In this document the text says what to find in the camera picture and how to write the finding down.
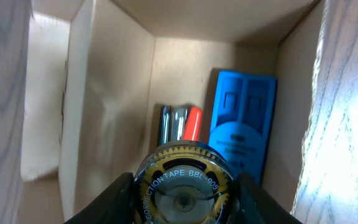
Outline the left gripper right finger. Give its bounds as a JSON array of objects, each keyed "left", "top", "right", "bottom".
[{"left": 234, "top": 173, "right": 301, "bottom": 224}]

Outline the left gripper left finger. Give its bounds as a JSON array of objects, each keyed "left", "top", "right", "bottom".
[{"left": 65, "top": 172, "right": 134, "bottom": 224}]

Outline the correction tape dispenser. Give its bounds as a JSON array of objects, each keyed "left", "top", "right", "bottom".
[{"left": 133, "top": 141, "right": 235, "bottom": 223}]

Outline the blue plastic whiteboard eraser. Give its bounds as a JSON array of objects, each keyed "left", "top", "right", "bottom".
[{"left": 208, "top": 70, "right": 277, "bottom": 184}]

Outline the cardboard box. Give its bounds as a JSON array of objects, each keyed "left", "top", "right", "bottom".
[{"left": 16, "top": 0, "right": 328, "bottom": 224}]

